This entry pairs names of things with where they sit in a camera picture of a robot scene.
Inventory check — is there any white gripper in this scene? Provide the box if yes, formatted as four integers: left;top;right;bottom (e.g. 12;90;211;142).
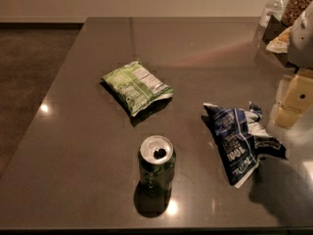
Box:
266;2;313;128

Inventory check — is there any green soda can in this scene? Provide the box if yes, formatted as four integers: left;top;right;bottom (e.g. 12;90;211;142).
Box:
138;135;176;196

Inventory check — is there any blue crumpled chip bag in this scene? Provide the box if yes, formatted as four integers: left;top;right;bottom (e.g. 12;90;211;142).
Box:
203;102;287;188

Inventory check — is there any clear plastic bottle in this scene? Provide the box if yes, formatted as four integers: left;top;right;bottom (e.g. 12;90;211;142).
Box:
259;0;286;27

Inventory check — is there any green chip bag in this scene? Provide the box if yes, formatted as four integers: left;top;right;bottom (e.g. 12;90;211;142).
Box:
102;61;174;117

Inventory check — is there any jar of nuts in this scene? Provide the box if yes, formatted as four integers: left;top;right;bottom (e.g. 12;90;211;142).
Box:
282;0;313;27

